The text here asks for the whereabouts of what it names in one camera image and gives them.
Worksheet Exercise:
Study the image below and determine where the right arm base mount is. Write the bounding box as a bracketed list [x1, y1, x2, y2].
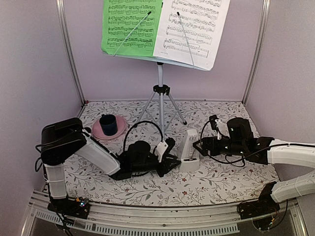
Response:
[237, 197, 280, 219]

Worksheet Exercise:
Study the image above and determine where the left aluminium frame post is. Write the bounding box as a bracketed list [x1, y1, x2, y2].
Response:
[56, 0, 86, 107]

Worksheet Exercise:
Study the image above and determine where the white sheet music page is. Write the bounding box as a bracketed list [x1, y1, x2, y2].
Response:
[153, 0, 230, 71]

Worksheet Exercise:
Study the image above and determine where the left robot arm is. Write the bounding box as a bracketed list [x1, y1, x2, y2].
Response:
[35, 118, 181, 213]

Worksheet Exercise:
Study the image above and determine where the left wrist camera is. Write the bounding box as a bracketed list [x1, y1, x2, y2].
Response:
[154, 137, 175, 163]

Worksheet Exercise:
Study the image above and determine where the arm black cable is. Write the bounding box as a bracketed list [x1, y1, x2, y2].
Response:
[123, 120, 165, 155]
[199, 120, 315, 168]

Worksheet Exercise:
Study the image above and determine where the green sheet music page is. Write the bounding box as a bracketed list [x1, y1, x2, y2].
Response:
[101, 0, 163, 57]

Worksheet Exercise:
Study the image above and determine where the pink plate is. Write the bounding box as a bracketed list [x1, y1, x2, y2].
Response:
[92, 114, 126, 140]

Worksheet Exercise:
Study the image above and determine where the right aluminium frame post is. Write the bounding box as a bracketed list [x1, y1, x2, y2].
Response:
[242, 0, 271, 106]

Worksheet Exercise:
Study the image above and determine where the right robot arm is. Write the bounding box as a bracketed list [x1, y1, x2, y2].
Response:
[193, 115, 315, 214]

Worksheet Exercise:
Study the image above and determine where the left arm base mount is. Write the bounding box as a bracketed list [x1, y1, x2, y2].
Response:
[47, 197, 91, 219]

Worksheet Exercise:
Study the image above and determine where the aluminium front rail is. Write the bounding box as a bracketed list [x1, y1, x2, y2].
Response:
[21, 189, 315, 236]

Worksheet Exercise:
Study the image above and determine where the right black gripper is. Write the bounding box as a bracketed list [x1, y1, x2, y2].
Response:
[193, 136, 246, 156]

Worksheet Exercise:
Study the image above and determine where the floral table mat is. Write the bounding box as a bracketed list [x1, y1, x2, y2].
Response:
[64, 101, 278, 206]

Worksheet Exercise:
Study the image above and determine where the white metronome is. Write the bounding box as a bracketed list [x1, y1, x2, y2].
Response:
[177, 129, 200, 173]

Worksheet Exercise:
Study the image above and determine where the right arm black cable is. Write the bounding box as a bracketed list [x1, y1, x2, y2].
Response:
[199, 120, 315, 168]

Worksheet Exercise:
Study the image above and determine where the white perforated music stand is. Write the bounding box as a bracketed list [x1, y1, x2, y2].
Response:
[106, 53, 205, 131]

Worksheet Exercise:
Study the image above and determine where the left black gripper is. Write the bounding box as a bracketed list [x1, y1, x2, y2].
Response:
[132, 155, 181, 178]

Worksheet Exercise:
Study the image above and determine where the dark blue mug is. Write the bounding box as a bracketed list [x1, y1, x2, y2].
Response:
[99, 114, 118, 136]

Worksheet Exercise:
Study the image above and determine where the aluminium frame post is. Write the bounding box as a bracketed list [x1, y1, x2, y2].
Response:
[242, 0, 271, 106]
[56, 0, 86, 107]

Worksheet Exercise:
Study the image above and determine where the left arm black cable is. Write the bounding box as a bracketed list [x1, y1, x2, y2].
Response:
[123, 120, 165, 155]

